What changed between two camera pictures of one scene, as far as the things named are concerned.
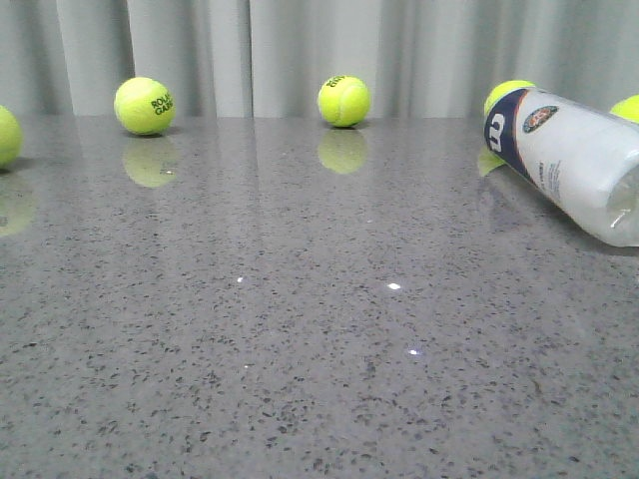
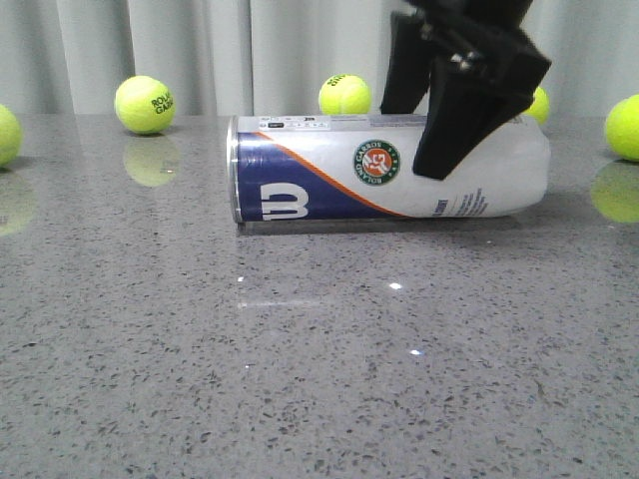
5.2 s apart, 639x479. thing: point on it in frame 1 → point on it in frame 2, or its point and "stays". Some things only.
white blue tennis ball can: x=583 y=157 → x=340 y=168
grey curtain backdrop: x=269 y=59 stays
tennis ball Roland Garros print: x=144 y=106 stays
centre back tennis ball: x=343 y=101 stays
